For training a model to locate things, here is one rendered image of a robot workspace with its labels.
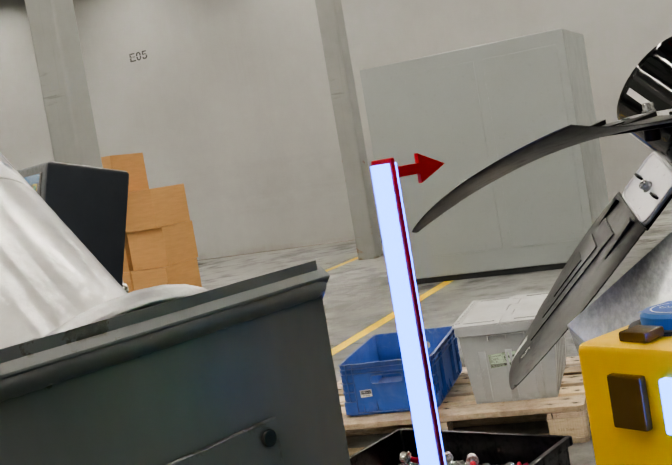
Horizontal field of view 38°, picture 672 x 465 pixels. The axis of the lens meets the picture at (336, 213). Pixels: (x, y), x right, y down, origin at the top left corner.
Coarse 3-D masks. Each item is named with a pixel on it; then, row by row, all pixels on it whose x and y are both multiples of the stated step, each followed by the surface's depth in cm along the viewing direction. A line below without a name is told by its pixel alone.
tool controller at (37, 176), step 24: (24, 168) 126; (48, 168) 119; (72, 168) 120; (96, 168) 123; (48, 192) 119; (72, 192) 120; (96, 192) 122; (120, 192) 124; (72, 216) 120; (96, 216) 122; (120, 216) 124; (96, 240) 122; (120, 240) 124; (120, 264) 124
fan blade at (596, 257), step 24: (600, 216) 113; (624, 216) 106; (600, 240) 108; (624, 240) 104; (576, 264) 111; (600, 264) 105; (552, 288) 116; (576, 288) 108; (600, 288) 103; (552, 312) 110; (576, 312) 104; (528, 336) 114; (552, 336) 105; (528, 360) 107
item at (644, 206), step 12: (648, 156) 109; (660, 156) 106; (648, 168) 108; (660, 168) 105; (636, 180) 109; (648, 180) 106; (660, 180) 104; (624, 192) 110; (636, 192) 108; (648, 192) 105; (660, 192) 103; (636, 204) 106; (648, 204) 104; (660, 204) 102; (636, 216) 105; (648, 216) 102
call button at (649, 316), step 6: (654, 306) 57; (660, 306) 57; (666, 306) 56; (642, 312) 56; (648, 312) 56; (654, 312) 55; (660, 312) 55; (666, 312) 55; (642, 318) 56; (648, 318) 55; (654, 318) 55; (660, 318) 54; (666, 318) 54; (642, 324) 56; (648, 324) 55; (654, 324) 55; (660, 324) 55; (666, 324) 54
